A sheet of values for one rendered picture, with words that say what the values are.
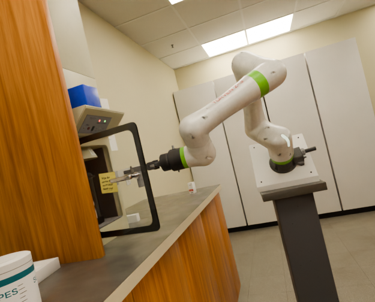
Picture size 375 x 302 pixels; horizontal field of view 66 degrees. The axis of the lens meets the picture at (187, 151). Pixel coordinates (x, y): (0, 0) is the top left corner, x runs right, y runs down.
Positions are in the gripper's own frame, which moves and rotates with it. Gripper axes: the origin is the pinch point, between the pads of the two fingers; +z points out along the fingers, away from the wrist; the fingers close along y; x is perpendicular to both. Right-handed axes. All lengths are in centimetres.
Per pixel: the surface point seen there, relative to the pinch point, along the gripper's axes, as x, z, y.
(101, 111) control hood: -27.7, 2.3, 5.7
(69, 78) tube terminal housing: -45.4, 13.1, 6.2
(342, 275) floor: 123, -99, -132
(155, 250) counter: 28.4, -15.0, 25.6
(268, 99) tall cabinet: -49, -90, -289
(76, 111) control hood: -27.7, 6.7, 17.3
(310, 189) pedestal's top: 31, -77, -37
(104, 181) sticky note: 1.6, 1.3, 18.8
